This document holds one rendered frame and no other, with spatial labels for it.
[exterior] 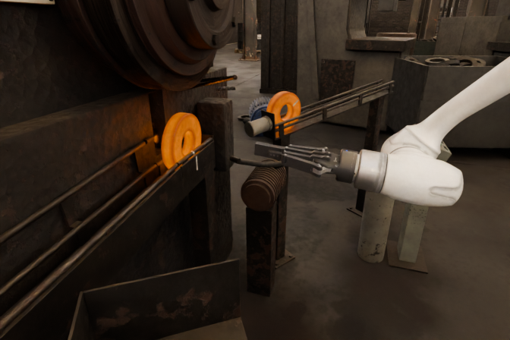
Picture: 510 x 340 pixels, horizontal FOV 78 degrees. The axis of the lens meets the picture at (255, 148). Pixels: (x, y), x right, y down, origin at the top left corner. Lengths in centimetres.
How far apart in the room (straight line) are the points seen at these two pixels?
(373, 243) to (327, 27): 235
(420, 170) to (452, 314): 91
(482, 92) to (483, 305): 103
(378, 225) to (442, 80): 150
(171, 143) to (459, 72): 234
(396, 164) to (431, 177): 7
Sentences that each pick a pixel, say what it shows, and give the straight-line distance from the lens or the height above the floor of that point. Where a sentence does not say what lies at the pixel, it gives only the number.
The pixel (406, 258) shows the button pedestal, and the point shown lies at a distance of 168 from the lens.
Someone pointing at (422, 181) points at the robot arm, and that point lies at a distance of 72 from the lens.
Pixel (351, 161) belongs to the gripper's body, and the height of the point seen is 75.
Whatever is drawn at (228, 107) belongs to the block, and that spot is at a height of 78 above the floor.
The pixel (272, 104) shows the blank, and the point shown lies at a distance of 120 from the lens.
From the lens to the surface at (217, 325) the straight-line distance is 55.
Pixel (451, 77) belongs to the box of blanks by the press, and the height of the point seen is 66.
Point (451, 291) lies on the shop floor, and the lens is 164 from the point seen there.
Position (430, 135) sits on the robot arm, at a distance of 86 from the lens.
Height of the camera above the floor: 103
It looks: 22 degrees down
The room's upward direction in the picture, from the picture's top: straight up
